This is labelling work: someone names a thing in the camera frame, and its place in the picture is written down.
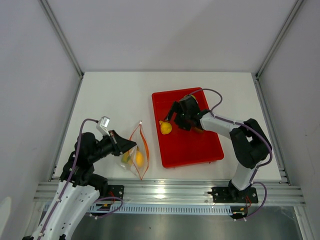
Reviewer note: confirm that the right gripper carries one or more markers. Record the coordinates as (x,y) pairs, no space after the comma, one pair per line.
(176,107)

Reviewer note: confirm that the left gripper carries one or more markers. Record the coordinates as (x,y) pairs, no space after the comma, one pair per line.
(122,145)

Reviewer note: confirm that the yellow green mango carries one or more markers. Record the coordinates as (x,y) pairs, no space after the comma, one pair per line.
(129,158)

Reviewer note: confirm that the clear zip top bag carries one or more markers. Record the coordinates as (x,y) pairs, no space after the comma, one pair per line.
(138,136)

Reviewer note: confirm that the orange fruit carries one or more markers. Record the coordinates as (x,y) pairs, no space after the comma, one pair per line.
(139,159)

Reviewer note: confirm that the yellow bumpy gourd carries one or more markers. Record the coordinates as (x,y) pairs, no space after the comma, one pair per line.
(165,127)

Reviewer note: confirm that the brown kiwi fruit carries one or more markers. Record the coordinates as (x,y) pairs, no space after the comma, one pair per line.
(200,131)

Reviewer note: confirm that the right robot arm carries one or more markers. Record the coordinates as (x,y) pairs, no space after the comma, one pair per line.
(251,147)

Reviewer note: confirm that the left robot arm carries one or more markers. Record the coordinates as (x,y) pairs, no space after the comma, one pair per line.
(79,187)

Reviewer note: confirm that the green apple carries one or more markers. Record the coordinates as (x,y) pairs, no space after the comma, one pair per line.
(191,95)

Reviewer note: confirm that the red plastic tray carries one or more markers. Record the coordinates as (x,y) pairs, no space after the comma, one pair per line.
(181,147)

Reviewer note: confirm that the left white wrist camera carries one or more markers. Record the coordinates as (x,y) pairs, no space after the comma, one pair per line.
(102,125)

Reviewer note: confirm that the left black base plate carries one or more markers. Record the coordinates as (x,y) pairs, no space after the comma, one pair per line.
(113,191)

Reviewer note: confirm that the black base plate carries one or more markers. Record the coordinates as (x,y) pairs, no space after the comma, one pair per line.
(113,191)
(224,194)

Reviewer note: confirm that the aluminium mounting rail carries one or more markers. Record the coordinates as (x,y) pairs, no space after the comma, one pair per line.
(195,192)

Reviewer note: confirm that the slotted cable duct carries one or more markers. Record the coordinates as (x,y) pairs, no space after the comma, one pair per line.
(207,209)

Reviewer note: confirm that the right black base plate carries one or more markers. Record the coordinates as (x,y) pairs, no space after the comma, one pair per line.
(224,194)

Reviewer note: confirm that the right aluminium frame post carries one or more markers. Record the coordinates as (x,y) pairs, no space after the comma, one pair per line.
(285,27)

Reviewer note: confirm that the aluminium frame post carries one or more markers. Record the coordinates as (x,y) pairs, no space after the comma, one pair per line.
(285,27)
(53,21)

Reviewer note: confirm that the left aluminium frame post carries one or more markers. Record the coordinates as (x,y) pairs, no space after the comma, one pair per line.
(53,21)

